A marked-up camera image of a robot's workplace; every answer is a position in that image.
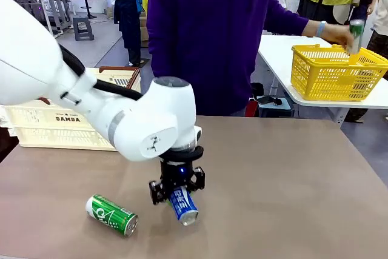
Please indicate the gray step stool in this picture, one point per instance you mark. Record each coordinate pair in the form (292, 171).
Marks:
(82, 28)

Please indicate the cream basket with brown rim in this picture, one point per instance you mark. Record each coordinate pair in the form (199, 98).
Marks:
(45, 131)

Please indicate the gray stool seat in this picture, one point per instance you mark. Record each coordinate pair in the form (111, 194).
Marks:
(276, 105)

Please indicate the mannequin with navy skirt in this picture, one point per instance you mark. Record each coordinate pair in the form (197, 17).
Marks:
(127, 19)

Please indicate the person in purple sweater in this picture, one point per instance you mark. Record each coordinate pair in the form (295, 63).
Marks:
(206, 34)

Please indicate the gray metal workbench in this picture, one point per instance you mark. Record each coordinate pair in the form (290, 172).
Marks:
(45, 4)

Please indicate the blue drink can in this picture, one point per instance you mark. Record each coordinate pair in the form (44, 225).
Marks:
(183, 207)

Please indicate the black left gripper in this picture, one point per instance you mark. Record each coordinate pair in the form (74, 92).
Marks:
(174, 177)

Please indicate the light blue wrist watch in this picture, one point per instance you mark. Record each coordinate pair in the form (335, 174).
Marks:
(321, 28)

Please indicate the yellow plastic shopping basket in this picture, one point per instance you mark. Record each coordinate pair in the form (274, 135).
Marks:
(330, 74)

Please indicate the white side table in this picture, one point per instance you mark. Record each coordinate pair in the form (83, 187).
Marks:
(272, 55)

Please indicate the person left forearm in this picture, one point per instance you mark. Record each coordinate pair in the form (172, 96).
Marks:
(312, 30)

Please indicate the person left hand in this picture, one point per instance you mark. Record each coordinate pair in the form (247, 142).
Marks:
(341, 34)

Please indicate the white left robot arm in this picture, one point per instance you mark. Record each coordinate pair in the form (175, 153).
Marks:
(127, 119)

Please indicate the green drink can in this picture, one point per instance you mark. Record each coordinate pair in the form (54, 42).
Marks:
(356, 36)
(110, 215)

